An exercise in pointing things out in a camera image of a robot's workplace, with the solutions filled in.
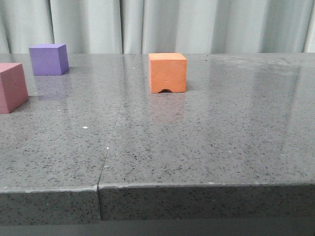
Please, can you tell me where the purple foam cube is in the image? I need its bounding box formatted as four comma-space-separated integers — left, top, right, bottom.
29, 44, 69, 76

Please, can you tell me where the orange foam block with notch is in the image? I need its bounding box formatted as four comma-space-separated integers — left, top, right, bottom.
148, 53, 187, 93

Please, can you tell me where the grey-green curtain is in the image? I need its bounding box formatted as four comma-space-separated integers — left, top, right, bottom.
0, 0, 315, 54

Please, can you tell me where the pink foam cube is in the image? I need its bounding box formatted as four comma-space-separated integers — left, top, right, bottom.
0, 63, 29, 114

